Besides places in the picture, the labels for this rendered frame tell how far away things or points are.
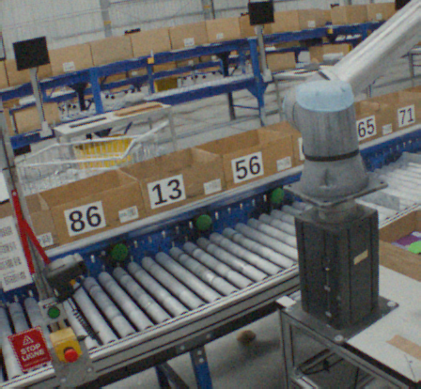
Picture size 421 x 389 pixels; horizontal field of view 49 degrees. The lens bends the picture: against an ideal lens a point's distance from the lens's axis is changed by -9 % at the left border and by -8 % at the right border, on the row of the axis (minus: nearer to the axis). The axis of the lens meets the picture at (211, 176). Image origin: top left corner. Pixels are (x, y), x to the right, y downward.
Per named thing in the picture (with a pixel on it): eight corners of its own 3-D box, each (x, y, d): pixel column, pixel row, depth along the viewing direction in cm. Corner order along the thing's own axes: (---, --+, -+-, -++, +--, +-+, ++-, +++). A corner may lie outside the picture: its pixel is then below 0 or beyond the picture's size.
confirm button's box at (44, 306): (46, 326, 127) (38, 306, 125) (44, 321, 129) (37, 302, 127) (69, 318, 130) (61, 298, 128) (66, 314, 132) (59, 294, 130)
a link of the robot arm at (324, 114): (310, 160, 120) (301, 89, 115) (296, 146, 137) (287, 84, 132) (367, 149, 120) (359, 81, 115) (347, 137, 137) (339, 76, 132)
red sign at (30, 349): (22, 372, 127) (7, 336, 123) (22, 371, 128) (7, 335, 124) (71, 354, 134) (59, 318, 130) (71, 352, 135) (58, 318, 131)
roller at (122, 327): (128, 350, 148) (124, 337, 146) (84, 287, 192) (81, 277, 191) (142, 344, 150) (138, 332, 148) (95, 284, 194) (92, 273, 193)
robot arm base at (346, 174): (382, 182, 124) (380, 146, 121) (324, 202, 119) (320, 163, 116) (343, 169, 141) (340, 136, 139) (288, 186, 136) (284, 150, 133)
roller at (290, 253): (305, 272, 178) (304, 260, 177) (233, 233, 223) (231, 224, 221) (316, 267, 181) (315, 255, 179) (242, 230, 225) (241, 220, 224)
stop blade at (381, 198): (398, 215, 205) (398, 196, 203) (331, 194, 244) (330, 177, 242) (399, 214, 205) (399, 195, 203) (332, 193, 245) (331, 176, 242)
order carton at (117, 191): (60, 247, 189) (49, 209, 184) (47, 227, 214) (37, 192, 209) (148, 219, 206) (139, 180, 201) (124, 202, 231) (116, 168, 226)
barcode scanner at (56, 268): (97, 287, 129) (83, 256, 125) (59, 307, 124) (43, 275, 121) (90, 279, 135) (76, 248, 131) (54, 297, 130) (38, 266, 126)
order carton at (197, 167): (147, 219, 206) (138, 180, 201) (123, 202, 231) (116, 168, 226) (227, 192, 223) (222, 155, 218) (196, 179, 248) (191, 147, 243)
